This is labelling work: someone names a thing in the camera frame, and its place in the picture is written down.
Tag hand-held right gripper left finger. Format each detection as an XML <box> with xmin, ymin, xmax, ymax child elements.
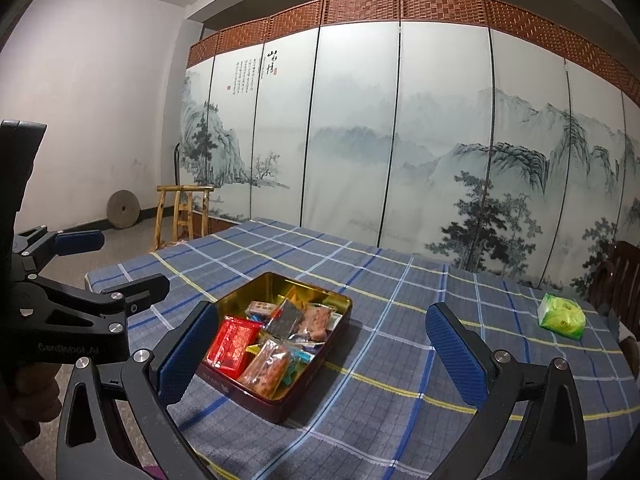
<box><xmin>55</xmin><ymin>301</ymin><xmax>221</xmax><ymax>480</ymax></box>

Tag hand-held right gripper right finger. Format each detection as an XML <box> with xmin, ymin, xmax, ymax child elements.
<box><xmin>425</xmin><ymin>301</ymin><xmax>588</xmax><ymax>480</ymax></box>

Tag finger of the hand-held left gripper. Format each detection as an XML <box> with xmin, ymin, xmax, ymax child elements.
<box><xmin>35</xmin><ymin>273</ymin><xmax>171</xmax><ymax>318</ymax></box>
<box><xmin>14</xmin><ymin>226</ymin><xmax>106</xmax><ymax>272</ymax></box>

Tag red snack packet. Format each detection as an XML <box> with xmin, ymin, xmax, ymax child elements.
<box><xmin>202</xmin><ymin>315</ymin><xmax>263</xmax><ymax>378</ymax></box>

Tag sausage snack packet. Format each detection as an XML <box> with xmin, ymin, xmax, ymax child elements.
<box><xmin>236</xmin><ymin>338</ymin><xmax>293</xmax><ymax>401</ymax></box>

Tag red tin box gold interior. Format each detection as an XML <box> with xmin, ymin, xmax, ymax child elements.
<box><xmin>194</xmin><ymin>271</ymin><xmax>354</xmax><ymax>425</ymax></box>

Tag person's left hand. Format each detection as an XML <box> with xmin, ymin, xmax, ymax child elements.
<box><xmin>7</xmin><ymin>361</ymin><xmax>71</xmax><ymax>449</ymax></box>

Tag round grey millstone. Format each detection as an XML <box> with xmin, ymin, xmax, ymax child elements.
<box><xmin>106</xmin><ymin>190</ymin><xmax>138</xmax><ymax>231</ymax></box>

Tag blue-grey plaid tablecloth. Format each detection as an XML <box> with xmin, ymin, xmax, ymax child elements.
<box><xmin>85</xmin><ymin>216</ymin><xmax>638</xmax><ymax>480</ymax></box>

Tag light wooden stool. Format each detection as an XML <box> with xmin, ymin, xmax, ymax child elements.
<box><xmin>149</xmin><ymin>185</ymin><xmax>216</xmax><ymax>253</ymax></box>

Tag green packet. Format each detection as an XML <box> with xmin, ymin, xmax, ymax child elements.
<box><xmin>536</xmin><ymin>292</ymin><xmax>587</xmax><ymax>339</ymax></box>

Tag landscape painted folding screen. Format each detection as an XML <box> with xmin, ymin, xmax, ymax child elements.
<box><xmin>179</xmin><ymin>0</ymin><xmax>640</xmax><ymax>306</ymax></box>

